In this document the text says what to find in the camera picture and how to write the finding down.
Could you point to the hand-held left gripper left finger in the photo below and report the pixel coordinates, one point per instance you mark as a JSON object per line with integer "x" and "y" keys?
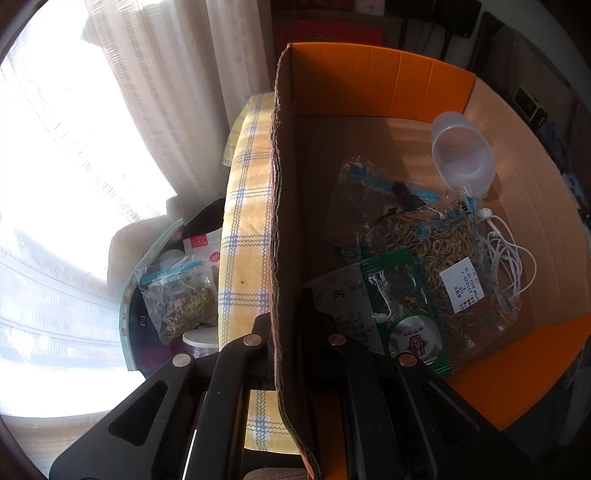
{"x": 263, "y": 353}

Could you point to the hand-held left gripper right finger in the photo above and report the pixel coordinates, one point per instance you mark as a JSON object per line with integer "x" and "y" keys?
{"x": 318, "y": 353}

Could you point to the white printed packet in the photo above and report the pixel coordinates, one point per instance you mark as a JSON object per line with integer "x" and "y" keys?
{"x": 341, "y": 300}

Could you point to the green foil packet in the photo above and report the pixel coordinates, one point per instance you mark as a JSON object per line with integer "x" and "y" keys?
{"x": 397, "y": 286}

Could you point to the orange-flapped cardboard box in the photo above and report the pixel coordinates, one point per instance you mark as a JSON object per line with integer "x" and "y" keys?
{"x": 314, "y": 207}

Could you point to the zip bag with dark contents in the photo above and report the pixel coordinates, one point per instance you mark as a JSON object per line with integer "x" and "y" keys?
{"x": 355, "y": 207}

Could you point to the bag of yellow dried herbs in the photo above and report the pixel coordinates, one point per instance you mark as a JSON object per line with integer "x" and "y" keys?
{"x": 438, "y": 240}

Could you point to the clear plastic cup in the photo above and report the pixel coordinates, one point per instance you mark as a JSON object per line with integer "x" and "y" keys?
{"x": 461, "y": 157}

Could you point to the white-lidded jar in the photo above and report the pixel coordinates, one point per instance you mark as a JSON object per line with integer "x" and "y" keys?
{"x": 201, "y": 339}

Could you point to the zip bag of green herbs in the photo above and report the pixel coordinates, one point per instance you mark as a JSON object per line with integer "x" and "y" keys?
{"x": 180, "y": 304}

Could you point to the white pouch with red label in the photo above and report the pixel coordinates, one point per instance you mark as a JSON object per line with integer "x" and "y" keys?
{"x": 198, "y": 249}

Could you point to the translucent plastic lid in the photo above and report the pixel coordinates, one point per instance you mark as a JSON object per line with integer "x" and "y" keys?
{"x": 171, "y": 259}

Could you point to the clear plastic storage bag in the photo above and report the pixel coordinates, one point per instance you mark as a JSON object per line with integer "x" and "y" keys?
{"x": 127, "y": 318}

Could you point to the yellow plaid tablecloth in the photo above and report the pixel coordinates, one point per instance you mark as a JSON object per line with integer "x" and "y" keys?
{"x": 244, "y": 207}

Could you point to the white sheer curtain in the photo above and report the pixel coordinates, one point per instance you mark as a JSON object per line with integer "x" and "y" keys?
{"x": 161, "y": 92}

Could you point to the red cloth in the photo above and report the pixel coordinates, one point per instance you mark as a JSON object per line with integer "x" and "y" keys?
{"x": 323, "y": 34}

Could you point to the green-framed black device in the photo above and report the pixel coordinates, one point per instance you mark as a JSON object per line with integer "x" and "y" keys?
{"x": 530, "y": 107}

